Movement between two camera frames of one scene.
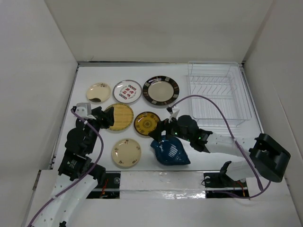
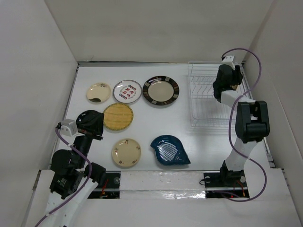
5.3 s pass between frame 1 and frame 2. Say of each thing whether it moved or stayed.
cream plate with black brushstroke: stayed
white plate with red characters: stayed
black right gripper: moved
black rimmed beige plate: stayed
